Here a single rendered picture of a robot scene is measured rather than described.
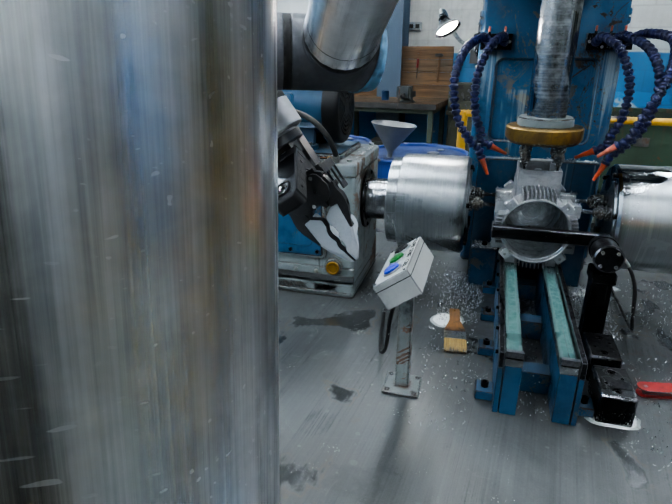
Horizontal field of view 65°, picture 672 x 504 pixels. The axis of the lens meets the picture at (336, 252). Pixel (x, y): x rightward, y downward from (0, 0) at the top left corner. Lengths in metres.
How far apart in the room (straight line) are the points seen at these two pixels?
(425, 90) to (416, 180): 5.11
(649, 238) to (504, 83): 0.57
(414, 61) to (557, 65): 5.10
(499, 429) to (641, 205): 0.61
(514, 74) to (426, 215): 0.50
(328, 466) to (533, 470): 0.32
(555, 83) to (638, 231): 0.38
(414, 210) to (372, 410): 0.52
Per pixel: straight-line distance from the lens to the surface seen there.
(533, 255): 1.39
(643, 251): 1.36
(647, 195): 1.35
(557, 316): 1.16
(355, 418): 1.00
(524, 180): 1.38
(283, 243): 1.40
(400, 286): 0.88
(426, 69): 6.39
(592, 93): 1.61
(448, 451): 0.95
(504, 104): 1.60
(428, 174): 1.32
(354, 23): 0.54
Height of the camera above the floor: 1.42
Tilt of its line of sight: 21 degrees down
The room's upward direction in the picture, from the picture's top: straight up
